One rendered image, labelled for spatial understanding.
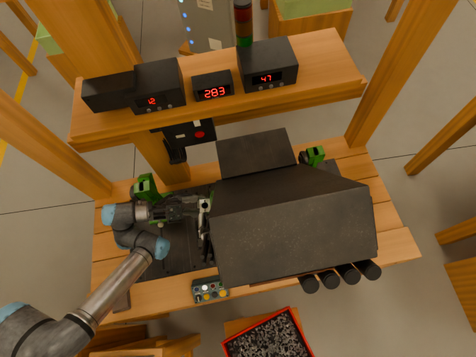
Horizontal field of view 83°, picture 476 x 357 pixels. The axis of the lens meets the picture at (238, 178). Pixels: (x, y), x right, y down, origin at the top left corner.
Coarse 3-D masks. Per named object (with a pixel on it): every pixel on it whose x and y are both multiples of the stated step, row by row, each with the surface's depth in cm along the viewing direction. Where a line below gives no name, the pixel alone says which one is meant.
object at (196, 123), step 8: (200, 120) 86; (208, 120) 87; (160, 128) 86; (168, 128) 87; (176, 128) 87; (184, 128) 88; (192, 128) 89; (200, 128) 90; (208, 128) 91; (168, 136) 90; (176, 136) 91; (184, 136) 92; (192, 136) 93; (200, 136) 93; (208, 136) 94; (216, 136) 96; (176, 144) 95; (184, 144) 96; (192, 144) 97
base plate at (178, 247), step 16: (176, 192) 140; (192, 192) 139; (192, 208) 135; (144, 224) 133; (176, 224) 132; (192, 224) 132; (176, 240) 129; (192, 240) 128; (176, 256) 125; (192, 256) 125; (144, 272) 123; (160, 272) 123; (176, 272) 122
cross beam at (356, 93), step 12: (324, 96) 117; (336, 96) 119; (348, 96) 120; (360, 96) 122; (264, 108) 117; (276, 108) 118; (288, 108) 120; (300, 108) 121; (216, 120) 118; (228, 120) 119; (240, 120) 121; (72, 144) 114; (84, 144) 115; (96, 144) 117; (108, 144) 118; (120, 144) 120
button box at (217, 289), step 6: (210, 276) 119; (216, 276) 118; (192, 282) 118; (198, 282) 116; (204, 282) 116; (210, 282) 114; (216, 282) 114; (192, 288) 114; (210, 288) 114; (216, 288) 114; (222, 288) 114; (198, 294) 114; (204, 294) 114; (210, 294) 114; (228, 294) 115; (204, 300) 115
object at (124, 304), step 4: (128, 292) 119; (124, 296) 117; (128, 296) 118; (120, 300) 116; (124, 300) 116; (128, 300) 116; (116, 304) 115; (120, 304) 115; (124, 304) 115; (128, 304) 115; (116, 308) 115; (120, 308) 115; (124, 308) 115; (128, 308) 116; (116, 312) 116
